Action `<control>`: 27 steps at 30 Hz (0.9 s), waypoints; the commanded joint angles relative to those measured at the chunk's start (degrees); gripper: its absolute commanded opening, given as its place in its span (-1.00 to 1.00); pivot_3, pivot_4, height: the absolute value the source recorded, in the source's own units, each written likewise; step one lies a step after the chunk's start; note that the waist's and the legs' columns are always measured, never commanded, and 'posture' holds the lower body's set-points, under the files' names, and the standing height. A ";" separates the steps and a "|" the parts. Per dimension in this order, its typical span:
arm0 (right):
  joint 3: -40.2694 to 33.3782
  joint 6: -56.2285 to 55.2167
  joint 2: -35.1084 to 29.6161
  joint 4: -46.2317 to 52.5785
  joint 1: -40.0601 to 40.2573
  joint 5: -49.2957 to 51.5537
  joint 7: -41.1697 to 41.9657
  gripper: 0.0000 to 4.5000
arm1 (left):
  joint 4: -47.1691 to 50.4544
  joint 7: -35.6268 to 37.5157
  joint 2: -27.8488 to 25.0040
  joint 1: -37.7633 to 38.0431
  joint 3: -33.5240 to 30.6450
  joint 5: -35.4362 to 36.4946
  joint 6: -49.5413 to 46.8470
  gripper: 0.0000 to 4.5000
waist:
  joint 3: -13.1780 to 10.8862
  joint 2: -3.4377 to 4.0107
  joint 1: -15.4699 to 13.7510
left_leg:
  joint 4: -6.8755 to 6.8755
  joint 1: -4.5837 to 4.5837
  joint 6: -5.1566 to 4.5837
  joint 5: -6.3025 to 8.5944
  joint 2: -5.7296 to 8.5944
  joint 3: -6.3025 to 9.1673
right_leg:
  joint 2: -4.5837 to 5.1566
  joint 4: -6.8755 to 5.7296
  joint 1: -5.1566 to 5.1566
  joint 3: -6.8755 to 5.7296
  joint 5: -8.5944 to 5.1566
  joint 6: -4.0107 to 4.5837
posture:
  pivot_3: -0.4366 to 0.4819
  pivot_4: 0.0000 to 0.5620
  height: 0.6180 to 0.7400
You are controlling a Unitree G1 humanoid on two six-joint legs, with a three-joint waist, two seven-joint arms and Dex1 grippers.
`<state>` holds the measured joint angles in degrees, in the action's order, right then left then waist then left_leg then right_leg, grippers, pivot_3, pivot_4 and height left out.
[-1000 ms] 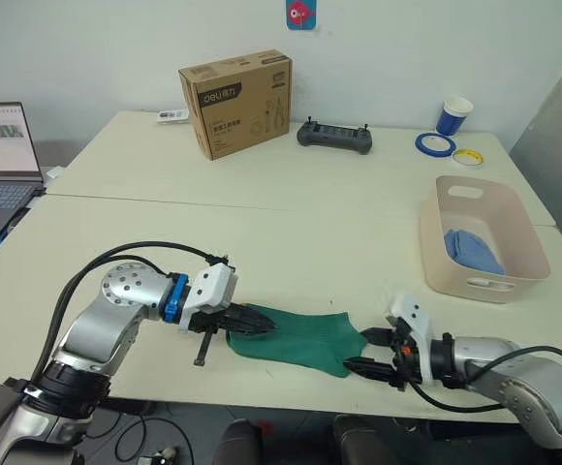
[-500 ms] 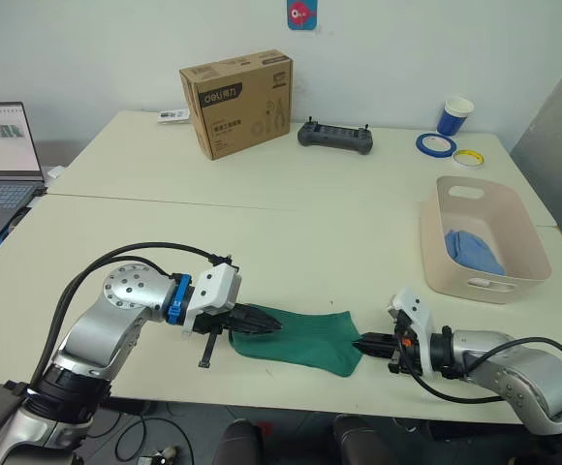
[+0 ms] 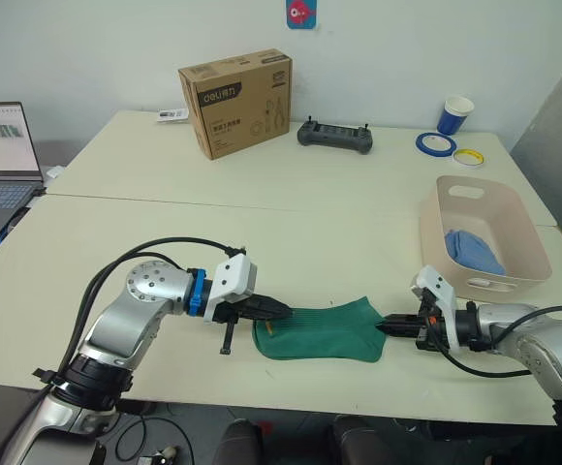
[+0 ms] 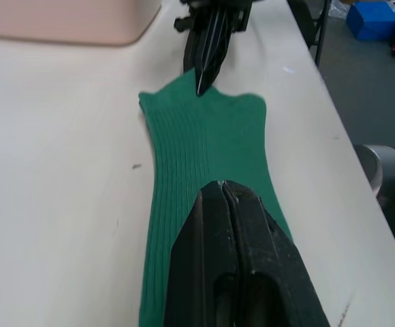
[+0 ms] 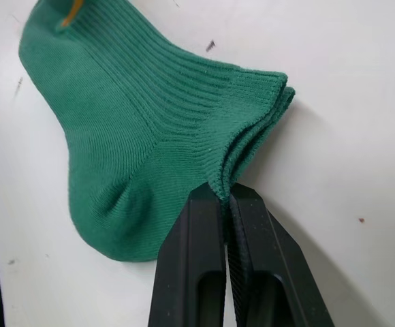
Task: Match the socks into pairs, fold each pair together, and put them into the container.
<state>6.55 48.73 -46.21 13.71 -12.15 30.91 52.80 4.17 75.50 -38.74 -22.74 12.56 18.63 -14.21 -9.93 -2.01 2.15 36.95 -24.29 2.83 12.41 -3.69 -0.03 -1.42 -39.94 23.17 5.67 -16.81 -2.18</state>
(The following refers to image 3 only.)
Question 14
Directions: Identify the grey open laptop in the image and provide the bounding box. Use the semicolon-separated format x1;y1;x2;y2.
0;101;46;243

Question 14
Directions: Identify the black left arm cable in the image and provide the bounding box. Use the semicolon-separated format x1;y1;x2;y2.
65;235;248;384

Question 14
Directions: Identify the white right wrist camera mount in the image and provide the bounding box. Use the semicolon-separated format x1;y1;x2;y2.
410;264;462;351

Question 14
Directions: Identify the brown cardboard box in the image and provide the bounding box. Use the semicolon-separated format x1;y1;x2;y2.
177;46;295;162

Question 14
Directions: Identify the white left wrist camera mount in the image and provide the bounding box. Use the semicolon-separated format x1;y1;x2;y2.
202;254;260;325

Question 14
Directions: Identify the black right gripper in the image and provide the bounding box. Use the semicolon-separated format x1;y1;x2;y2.
375;289;451;353

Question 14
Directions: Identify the white paper label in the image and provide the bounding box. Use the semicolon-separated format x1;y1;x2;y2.
155;107;191;124

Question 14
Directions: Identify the yellow tape roll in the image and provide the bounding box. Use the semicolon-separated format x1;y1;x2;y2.
452;147;487;171

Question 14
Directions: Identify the white power adapter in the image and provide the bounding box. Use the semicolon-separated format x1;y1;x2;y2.
43;164;68;188

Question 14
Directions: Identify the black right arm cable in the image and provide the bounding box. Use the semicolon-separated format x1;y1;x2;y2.
430;305;562;379

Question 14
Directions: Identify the blue folded sock pair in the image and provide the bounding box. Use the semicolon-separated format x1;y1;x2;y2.
443;228;508;278

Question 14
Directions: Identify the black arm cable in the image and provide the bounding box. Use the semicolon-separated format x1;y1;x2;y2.
430;305;562;379
65;235;248;384

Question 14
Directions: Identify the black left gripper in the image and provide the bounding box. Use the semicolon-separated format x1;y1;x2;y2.
211;293;295;356

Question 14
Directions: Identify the blue paper cup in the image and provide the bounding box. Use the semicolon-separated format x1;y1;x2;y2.
436;94;476;138

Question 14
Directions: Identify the blue tape roll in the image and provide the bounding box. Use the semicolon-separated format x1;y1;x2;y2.
415;131;459;159

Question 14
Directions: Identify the green sock pair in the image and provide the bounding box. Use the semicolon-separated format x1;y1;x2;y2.
251;295;390;364

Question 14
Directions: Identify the beige plastic container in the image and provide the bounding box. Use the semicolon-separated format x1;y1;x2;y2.
418;174;553;303

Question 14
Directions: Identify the dark grey remote controller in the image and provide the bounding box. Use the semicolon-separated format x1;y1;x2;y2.
296;115;376;156

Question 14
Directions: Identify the blue fish wall sticker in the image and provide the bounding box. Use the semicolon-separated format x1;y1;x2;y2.
285;0;321;32

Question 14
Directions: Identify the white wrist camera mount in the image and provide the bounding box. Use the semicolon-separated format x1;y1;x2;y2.
410;264;462;351
202;254;260;325

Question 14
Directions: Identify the black floor cable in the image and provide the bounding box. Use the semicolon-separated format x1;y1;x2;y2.
114;415;196;465

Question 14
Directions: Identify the grey partition board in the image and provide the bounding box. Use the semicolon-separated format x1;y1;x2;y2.
509;46;562;230

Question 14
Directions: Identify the dark rounded shape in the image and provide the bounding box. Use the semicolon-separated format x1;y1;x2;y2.
330;415;390;465
211;418;264;465

